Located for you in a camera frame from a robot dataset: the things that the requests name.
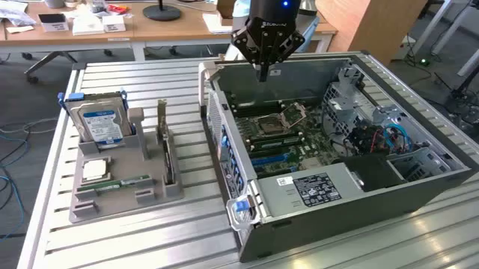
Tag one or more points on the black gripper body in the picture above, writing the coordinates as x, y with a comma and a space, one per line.
273, 16

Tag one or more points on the black Nvidia graphics card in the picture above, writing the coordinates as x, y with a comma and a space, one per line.
169, 159

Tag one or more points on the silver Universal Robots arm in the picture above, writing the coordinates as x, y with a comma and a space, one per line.
241, 8

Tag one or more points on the white paper stack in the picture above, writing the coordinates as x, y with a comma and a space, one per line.
217, 25

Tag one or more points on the white sticker label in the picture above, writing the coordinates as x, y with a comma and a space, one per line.
275, 73

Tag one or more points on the brown cardboard box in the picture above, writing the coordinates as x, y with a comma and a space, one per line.
225, 8

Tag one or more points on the wooden desk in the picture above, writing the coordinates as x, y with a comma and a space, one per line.
179, 30
45, 37

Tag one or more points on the silver socket cover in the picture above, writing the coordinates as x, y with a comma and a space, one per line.
290, 106

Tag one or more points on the black round lamp base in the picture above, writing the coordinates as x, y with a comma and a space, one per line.
162, 14

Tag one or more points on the wooden cabinet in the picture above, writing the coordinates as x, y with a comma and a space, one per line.
386, 28

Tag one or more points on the silver drive cage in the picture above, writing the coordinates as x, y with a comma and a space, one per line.
349, 112

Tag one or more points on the CPU socket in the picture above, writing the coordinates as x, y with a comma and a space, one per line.
270, 125

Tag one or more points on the white socket box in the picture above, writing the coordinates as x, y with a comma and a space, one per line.
407, 49

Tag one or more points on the small white labelled box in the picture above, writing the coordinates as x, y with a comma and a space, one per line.
114, 26

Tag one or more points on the red package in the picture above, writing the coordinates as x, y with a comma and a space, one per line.
119, 9

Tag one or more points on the green RAM stick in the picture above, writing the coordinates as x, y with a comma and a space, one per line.
113, 184
275, 143

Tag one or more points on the black device green light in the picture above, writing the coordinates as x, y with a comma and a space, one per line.
423, 61

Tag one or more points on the blue expansion slot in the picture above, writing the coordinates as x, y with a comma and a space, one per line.
271, 159

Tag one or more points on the white cardboard box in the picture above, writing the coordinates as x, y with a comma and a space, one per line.
89, 28

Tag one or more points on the silver chipset heatsink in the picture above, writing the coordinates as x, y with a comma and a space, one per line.
313, 163

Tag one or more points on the silver hard disk drive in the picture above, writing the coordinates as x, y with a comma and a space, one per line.
101, 126

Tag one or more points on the black stand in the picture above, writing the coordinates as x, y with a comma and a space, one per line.
461, 92

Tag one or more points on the hard drive with blue label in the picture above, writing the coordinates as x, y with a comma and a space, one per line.
75, 96

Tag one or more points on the white box black top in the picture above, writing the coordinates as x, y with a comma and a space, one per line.
54, 26

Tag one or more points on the grey parts rack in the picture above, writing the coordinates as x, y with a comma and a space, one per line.
123, 157

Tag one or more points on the grey power supply unit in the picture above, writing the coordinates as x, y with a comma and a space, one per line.
322, 187

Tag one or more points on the grey cup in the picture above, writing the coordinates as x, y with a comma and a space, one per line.
55, 3

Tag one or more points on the silver disk bay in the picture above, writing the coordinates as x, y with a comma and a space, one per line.
419, 164

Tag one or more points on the blue case latch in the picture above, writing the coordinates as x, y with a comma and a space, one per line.
242, 207

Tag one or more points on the silver CPU chip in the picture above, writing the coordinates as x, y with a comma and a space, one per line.
94, 169

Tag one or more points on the beige card piece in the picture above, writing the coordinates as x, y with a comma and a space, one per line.
21, 29

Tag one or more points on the clear plastic bag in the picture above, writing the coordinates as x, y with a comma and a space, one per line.
17, 15

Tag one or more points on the dark grey PC case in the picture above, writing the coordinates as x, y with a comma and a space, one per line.
337, 224

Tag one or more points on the white table frame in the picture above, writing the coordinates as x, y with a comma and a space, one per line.
452, 31

